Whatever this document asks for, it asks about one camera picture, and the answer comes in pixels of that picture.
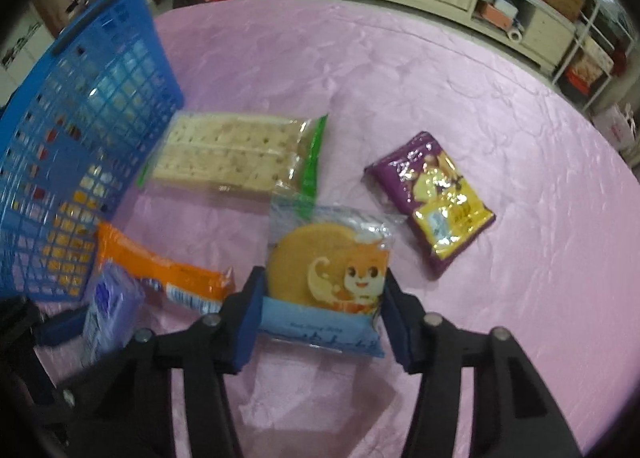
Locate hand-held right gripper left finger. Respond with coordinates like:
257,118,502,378
67,265,267,458

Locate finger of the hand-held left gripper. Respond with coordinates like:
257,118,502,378
34,309,91,349

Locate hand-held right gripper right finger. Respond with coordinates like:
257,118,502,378
381,268,584,458

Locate small blue carton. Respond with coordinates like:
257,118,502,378
81,260,147,369

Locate light blue pastry packet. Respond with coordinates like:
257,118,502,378
257,195,399,360

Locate blue plastic basket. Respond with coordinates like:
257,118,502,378
0,0,187,305

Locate orange snack packet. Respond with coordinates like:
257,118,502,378
95,221,237,315

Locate purple yellow snack packet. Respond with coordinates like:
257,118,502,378
363,131,497,280

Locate green edged cracker packet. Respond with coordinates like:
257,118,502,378
137,111,329,199

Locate pink tablecloth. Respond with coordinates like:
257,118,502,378
30,0,640,458

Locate pink tote bag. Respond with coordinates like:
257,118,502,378
591,104,639,155

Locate small red box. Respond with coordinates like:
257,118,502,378
561,72,597,99

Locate printed snack box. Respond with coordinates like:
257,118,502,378
566,52,614,87

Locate orange flat box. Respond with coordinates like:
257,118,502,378
474,2,514,32

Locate white metal rack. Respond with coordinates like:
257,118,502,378
551,0,632,112

